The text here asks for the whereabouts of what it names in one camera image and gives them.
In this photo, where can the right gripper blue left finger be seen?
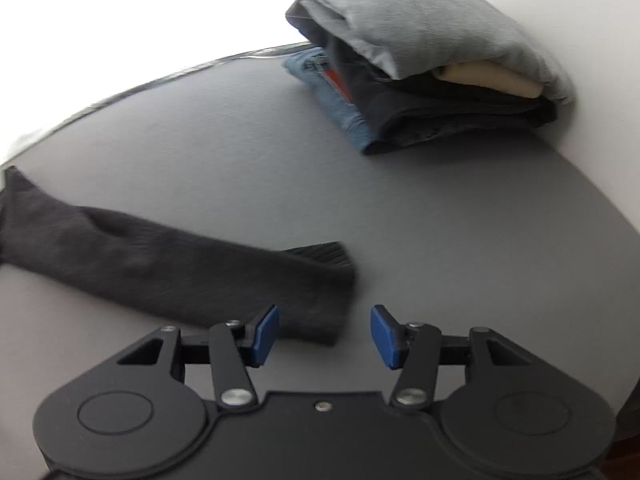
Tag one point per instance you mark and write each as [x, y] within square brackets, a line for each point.
[253, 340]

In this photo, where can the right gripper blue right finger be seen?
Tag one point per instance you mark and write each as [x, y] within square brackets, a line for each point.
[394, 340]

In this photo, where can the black knit sweater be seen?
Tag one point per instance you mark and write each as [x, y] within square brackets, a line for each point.
[172, 273]

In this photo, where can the black folded garment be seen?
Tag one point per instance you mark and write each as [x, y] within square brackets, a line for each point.
[420, 108]

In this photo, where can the beige folded garment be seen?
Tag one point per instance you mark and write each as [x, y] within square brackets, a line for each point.
[492, 76]

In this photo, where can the blue denim jeans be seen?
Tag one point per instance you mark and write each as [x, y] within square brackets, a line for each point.
[312, 67]

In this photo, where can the grey folded garment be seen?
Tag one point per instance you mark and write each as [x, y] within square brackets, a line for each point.
[404, 38]

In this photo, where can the white carrot print storage bag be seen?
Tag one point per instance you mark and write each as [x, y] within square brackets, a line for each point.
[60, 57]

